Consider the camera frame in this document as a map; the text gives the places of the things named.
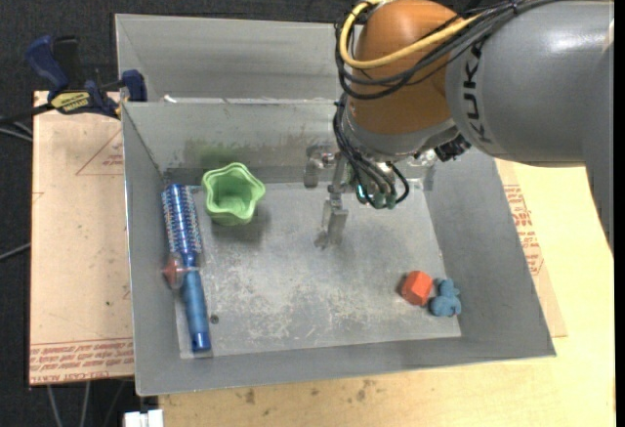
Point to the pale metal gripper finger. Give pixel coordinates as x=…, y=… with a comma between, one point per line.
x=339, y=227
x=325, y=222

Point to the grey metal bin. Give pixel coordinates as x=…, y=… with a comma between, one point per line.
x=303, y=298

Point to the green star-shaped cup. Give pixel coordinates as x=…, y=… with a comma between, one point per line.
x=232, y=195

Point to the orange-red block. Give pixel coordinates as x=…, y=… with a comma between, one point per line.
x=416, y=287

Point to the blue toy figure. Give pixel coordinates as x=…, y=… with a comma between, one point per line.
x=444, y=300

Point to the blue round hairbrush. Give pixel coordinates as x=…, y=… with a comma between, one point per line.
x=188, y=239

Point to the red clear spinning top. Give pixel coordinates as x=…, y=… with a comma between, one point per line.
x=172, y=272

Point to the brown cardboard board red print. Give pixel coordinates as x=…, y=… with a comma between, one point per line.
x=78, y=239

